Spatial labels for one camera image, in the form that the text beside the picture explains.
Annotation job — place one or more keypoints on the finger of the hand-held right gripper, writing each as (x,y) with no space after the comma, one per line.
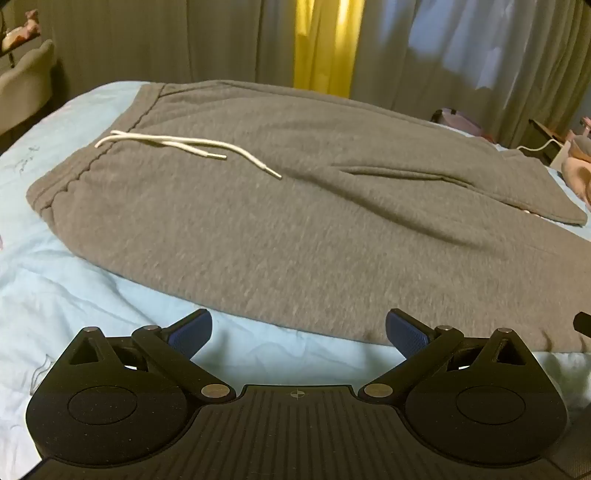
(582,321)

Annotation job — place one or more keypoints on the yellow curtain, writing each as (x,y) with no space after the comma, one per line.
(323,41)

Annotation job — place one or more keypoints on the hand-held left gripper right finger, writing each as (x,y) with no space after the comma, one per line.
(407,334)

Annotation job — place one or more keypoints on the small plush toy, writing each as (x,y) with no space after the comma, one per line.
(21,30)

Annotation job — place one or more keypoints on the beige chair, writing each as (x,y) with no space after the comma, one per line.
(23,83)

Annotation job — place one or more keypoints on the grey curtain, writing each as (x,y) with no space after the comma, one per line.
(175,41)
(471,55)

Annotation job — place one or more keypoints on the pink plush toy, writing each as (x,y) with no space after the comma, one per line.
(579,173)

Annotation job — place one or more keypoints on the pink bag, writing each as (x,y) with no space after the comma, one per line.
(455,121)

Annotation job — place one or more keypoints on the grey pants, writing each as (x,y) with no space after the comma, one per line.
(286,221)

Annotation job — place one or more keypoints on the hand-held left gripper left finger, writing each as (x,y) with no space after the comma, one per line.
(190,333)

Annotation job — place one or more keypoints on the light blue bed sheet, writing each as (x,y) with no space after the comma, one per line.
(83,300)

